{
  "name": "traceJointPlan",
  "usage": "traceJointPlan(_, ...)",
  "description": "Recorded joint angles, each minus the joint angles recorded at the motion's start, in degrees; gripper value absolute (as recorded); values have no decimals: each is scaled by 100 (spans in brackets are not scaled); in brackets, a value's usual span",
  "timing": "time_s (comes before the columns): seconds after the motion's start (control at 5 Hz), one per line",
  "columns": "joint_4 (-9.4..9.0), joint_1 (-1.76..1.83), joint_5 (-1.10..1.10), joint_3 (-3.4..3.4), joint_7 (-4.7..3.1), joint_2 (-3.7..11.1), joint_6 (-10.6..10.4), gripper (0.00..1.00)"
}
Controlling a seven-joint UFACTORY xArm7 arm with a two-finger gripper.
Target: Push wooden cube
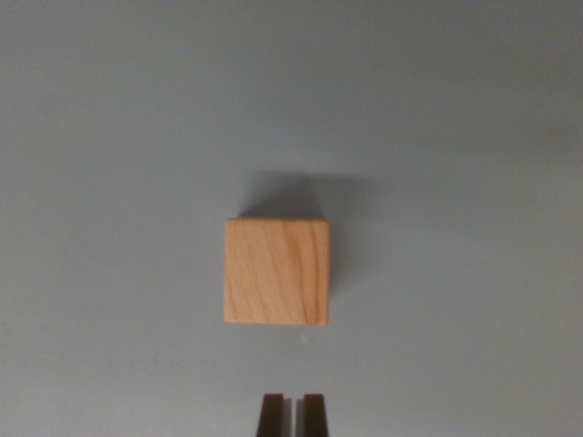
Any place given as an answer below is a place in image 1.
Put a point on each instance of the wooden cube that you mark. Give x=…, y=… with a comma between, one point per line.
x=277, y=272

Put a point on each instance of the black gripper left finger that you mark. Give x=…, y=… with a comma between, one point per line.
x=272, y=416

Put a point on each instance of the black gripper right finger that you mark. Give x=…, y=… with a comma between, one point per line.
x=314, y=416

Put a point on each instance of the grey plastic bin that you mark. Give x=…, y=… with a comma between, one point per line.
x=455, y=182

